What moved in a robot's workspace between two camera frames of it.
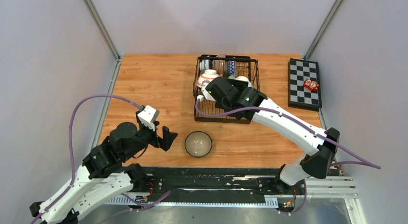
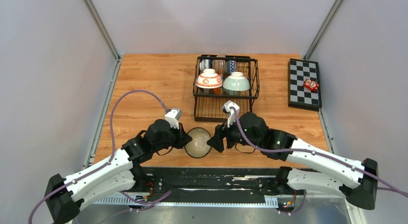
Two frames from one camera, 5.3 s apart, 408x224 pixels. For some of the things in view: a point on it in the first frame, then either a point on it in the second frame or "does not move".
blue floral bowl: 204,65 does not move
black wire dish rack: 228,66 does not move
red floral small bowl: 210,75 does not move
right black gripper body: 240,85 → 233,135
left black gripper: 168,138 → 183,138
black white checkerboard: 300,96 does not move
